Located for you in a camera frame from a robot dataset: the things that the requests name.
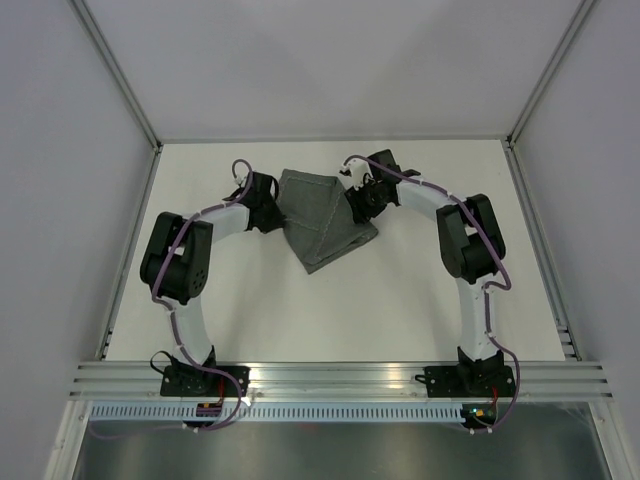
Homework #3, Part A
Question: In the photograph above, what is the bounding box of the grey cloth napkin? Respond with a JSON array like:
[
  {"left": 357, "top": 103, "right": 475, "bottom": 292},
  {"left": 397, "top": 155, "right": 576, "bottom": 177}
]
[{"left": 277, "top": 169, "right": 378, "bottom": 274}]

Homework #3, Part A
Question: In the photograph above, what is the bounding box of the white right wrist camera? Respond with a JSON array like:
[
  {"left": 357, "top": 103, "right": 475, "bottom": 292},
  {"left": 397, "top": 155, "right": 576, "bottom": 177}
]
[{"left": 339, "top": 155, "right": 373, "bottom": 190}]

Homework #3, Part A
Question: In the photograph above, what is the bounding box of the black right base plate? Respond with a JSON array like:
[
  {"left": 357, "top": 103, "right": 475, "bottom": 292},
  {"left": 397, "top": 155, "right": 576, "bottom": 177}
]
[{"left": 415, "top": 365, "right": 516, "bottom": 399}]

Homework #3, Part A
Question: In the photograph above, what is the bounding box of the aluminium frame post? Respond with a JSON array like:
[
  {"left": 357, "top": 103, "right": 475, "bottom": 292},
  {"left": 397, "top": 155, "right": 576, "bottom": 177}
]
[
  {"left": 68, "top": 0, "right": 162, "bottom": 153},
  {"left": 503, "top": 0, "right": 600, "bottom": 148}
]

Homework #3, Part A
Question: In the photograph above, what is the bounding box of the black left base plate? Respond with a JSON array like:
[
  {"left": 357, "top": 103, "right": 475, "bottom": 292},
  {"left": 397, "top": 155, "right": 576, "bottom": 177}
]
[{"left": 160, "top": 363, "right": 250, "bottom": 398}]

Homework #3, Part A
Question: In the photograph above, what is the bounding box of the aluminium left side rail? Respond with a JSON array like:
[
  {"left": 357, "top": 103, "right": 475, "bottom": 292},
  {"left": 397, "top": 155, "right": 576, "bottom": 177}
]
[{"left": 93, "top": 143, "right": 164, "bottom": 361}]

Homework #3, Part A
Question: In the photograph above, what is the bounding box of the aluminium front rail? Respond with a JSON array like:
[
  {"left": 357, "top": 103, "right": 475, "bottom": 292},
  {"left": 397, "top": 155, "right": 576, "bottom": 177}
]
[{"left": 67, "top": 361, "right": 613, "bottom": 402}]

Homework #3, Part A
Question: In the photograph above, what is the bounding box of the aluminium frame post right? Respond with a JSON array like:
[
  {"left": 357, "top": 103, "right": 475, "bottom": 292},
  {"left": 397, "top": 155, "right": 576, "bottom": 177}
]
[{"left": 503, "top": 0, "right": 600, "bottom": 148}]

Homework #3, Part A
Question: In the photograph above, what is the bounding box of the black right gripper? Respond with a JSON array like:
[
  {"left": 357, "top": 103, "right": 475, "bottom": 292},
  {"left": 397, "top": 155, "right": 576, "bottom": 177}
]
[{"left": 344, "top": 176, "right": 388, "bottom": 225}]

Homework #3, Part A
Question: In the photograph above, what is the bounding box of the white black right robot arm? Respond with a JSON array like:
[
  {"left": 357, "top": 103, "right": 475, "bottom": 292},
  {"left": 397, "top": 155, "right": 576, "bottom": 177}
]
[{"left": 340, "top": 150, "right": 514, "bottom": 398}]

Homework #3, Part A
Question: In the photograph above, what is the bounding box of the aluminium rail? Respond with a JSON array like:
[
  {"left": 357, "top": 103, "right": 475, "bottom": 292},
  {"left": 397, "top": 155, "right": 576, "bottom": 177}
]
[
  {"left": 501, "top": 137, "right": 583, "bottom": 361},
  {"left": 93, "top": 143, "right": 164, "bottom": 361},
  {"left": 67, "top": 361, "right": 613, "bottom": 402}
]

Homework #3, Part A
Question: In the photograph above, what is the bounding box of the aluminium frame post left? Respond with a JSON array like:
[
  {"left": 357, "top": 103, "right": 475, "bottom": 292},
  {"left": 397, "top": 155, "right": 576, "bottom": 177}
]
[{"left": 68, "top": 0, "right": 162, "bottom": 153}]

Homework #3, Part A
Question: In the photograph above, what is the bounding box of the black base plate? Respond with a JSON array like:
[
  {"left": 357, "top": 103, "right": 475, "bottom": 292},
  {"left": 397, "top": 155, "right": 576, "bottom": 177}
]
[
  {"left": 160, "top": 363, "right": 250, "bottom": 398},
  {"left": 415, "top": 365, "right": 516, "bottom": 399}
]

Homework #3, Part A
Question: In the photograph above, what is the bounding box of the aluminium right side rail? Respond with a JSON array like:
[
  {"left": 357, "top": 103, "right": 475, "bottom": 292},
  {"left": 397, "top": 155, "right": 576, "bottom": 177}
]
[{"left": 501, "top": 137, "right": 583, "bottom": 361}]

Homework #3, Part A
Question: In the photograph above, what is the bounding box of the white slotted cable duct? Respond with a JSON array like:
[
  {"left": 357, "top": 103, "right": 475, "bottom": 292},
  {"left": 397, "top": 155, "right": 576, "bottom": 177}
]
[{"left": 90, "top": 402, "right": 463, "bottom": 423}]

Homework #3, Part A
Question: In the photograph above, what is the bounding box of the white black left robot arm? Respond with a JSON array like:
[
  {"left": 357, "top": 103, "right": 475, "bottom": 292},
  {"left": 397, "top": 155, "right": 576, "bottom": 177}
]
[{"left": 139, "top": 171, "right": 285, "bottom": 396}]

